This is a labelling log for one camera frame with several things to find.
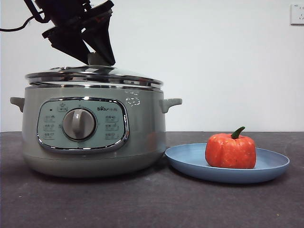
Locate glass lid with green knob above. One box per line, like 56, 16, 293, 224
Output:
25, 52, 164, 90

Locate orange toy pumpkin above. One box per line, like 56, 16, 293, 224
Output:
205, 126, 257, 170

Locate pale green electric steamer pot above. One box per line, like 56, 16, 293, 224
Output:
9, 82, 183, 179

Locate blue round plate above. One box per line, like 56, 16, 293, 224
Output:
165, 143, 291, 184

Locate black cable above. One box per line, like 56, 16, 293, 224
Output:
0, 0, 46, 33

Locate white wall socket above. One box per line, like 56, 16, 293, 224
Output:
290, 3, 304, 26

